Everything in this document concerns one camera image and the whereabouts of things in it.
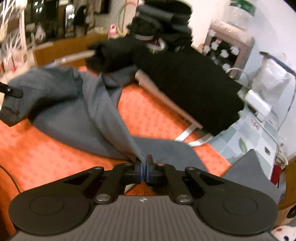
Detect wooden chair at left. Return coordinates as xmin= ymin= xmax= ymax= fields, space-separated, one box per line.
xmin=33 ymin=33 xmax=107 ymax=66

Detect pink water dispenser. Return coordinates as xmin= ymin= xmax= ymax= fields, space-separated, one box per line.
xmin=202 ymin=20 xmax=255 ymax=80

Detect black garment on left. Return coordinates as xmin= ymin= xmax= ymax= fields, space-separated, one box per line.
xmin=85 ymin=38 xmax=144 ymax=73

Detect stack of dark folded clothes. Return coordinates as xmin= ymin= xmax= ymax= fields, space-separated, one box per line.
xmin=127 ymin=1 xmax=193 ymax=50

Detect polka dot plush pillow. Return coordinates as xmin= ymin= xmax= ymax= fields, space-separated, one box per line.
xmin=271 ymin=225 xmax=296 ymax=241

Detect grey trousers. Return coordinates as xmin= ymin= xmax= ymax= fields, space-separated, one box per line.
xmin=1 ymin=67 xmax=280 ymax=201

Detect white plastic bag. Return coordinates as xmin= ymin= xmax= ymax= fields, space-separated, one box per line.
xmin=251 ymin=51 xmax=291 ymax=105

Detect clear water bottle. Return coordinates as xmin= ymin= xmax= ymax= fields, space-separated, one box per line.
xmin=227 ymin=0 xmax=257 ymax=31

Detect colourful hula hoop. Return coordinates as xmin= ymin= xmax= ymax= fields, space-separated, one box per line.
xmin=116 ymin=1 xmax=139 ymax=37

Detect pink kettlebell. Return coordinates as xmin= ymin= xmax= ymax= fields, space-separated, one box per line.
xmin=108 ymin=24 xmax=117 ymax=38

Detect orange patterned table mat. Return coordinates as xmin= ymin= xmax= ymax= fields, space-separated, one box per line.
xmin=0 ymin=66 xmax=232 ymax=235

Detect white fabric strap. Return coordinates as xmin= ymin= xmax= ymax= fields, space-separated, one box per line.
xmin=174 ymin=123 xmax=215 ymax=148

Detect beige folded garment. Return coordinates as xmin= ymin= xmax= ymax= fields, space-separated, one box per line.
xmin=135 ymin=70 xmax=203 ymax=129

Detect large black folded garment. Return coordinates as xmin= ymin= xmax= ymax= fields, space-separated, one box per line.
xmin=134 ymin=48 xmax=244 ymax=136

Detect white power adapter box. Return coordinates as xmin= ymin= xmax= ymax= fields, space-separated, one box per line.
xmin=244 ymin=89 xmax=271 ymax=121

